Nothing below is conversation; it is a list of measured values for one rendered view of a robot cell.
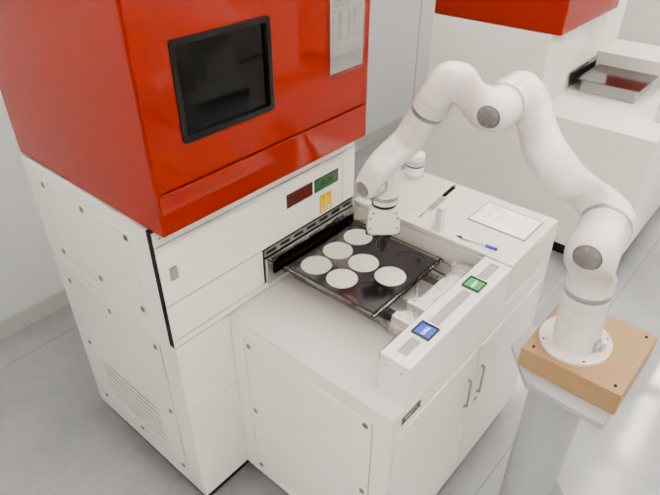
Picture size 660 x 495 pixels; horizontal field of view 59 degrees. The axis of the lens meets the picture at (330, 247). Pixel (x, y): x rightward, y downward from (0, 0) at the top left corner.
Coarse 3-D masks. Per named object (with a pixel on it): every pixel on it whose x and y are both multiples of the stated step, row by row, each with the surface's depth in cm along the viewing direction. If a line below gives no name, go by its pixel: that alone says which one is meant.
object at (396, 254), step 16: (336, 240) 200; (304, 256) 192; (384, 256) 192; (400, 256) 192; (416, 256) 192; (304, 272) 185; (368, 272) 185; (416, 272) 185; (336, 288) 179; (352, 288) 179; (368, 288) 179; (384, 288) 179; (400, 288) 179; (368, 304) 172
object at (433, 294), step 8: (440, 280) 185; (448, 280) 185; (456, 280) 185; (432, 288) 182; (440, 288) 182; (448, 288) 182; (424, 296) 179; (432, 296) 179; (440, 296) 179; (408, 312) 172; (392, 328) 168; (400, 328) 167
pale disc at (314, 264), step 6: (306, 258) 191; (312, 258) 191; (318, 258) 191; (324, 258) 191; (306, 264) 189; (312, 264) 189; (318, 264) 189; (324, 264) 189; (330, 264) 189; (306, 270) 186; (312, 270) 186; (318, 270) 186; (324, 270) 186
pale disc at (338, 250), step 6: (330, 246) 197; (336, 246) 197; (342, 246) 197; (348, 246) 197; (324, 252) 194; (330, 252) 194; (336, 252) 194; (342, 252) 194; (348, 252) 194; (336, 258) 191; (342, 258) 191
